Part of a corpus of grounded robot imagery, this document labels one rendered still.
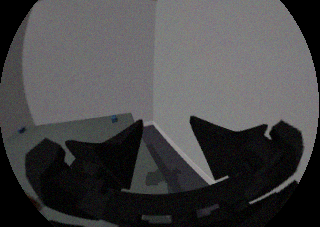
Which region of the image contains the small blue block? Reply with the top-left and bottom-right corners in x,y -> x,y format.
112,115 -> 117,123
17,126 -> 25,134

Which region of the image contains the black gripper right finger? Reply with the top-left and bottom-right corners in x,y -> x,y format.
191,116 -> 268,180

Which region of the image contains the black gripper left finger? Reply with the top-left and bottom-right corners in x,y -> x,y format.
64,119 -> 144,190

